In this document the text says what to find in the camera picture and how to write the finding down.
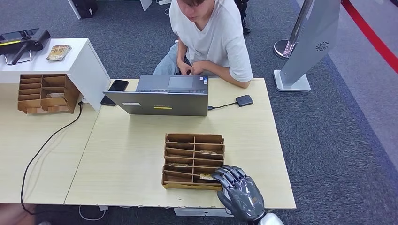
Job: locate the person's right hand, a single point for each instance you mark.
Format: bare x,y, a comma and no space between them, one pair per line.
185,68

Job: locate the person's left hand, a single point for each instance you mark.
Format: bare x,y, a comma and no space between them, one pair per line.
199,67

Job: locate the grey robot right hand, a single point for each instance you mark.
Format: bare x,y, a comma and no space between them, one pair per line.
245,198

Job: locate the person's right forearm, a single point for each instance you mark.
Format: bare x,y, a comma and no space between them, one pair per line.
181,54

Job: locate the person's left forearm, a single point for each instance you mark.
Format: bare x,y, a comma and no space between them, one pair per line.
227,76

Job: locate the person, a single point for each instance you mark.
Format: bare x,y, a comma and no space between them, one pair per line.
214,40

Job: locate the flat cardboard slotted card tray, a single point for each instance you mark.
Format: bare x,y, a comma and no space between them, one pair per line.
180,153

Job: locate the pale card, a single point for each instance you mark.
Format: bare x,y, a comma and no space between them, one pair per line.
55,95

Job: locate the grey laptop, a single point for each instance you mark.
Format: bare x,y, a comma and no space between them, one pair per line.
140,104

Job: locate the black smartphone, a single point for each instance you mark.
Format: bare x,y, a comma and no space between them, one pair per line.
119,85

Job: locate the black chair leg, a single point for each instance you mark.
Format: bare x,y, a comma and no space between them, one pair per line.
244,15

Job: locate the white power strip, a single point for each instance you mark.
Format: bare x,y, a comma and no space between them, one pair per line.
164,2

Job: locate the white desk legs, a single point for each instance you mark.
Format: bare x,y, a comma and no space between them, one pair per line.
146,3

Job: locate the white power plug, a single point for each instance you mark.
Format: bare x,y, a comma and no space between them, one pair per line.
85,99

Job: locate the white shelf unit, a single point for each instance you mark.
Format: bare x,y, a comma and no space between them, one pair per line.
77,62

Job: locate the grey kiosk stand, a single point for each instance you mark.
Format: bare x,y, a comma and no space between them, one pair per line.
311,40

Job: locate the black box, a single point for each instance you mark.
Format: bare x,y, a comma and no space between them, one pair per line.
86,7

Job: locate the cardboard compartment organizer box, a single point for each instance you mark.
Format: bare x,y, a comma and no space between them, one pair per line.
71,93

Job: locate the stack of printed cards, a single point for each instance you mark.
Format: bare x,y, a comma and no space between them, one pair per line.
59,52

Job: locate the black desktop device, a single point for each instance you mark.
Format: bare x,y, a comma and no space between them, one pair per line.
36,38

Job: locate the reddish brown object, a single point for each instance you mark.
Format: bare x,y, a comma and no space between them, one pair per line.
15,216

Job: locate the chrome stanchion post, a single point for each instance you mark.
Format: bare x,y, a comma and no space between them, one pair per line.
281,49

